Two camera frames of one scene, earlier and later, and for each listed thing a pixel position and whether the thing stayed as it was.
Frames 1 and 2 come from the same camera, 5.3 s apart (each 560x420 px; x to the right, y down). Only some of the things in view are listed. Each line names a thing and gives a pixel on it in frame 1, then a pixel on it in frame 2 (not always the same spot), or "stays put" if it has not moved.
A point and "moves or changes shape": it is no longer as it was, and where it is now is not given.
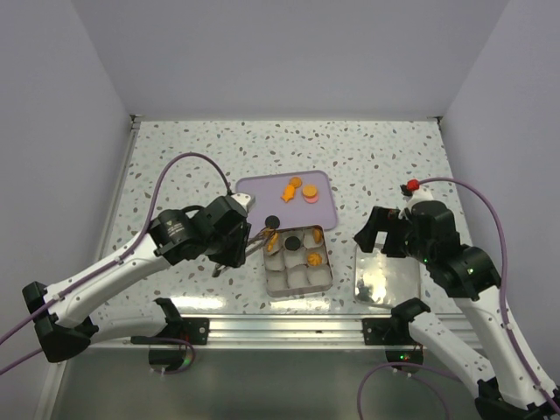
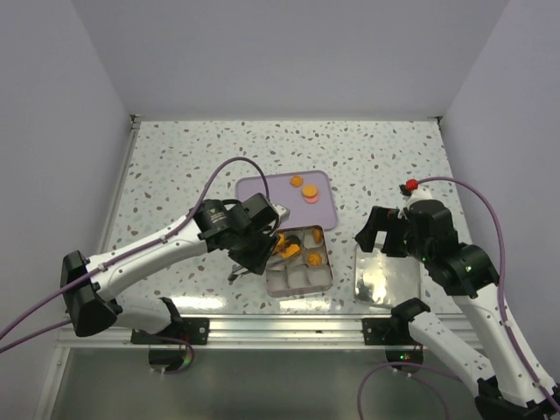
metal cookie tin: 297,261 stays put
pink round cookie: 311,200 stays put
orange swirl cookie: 314,259 stays put
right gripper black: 381,219 stays put
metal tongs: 252,246 moves or changes shape
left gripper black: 236,257 → 257,262
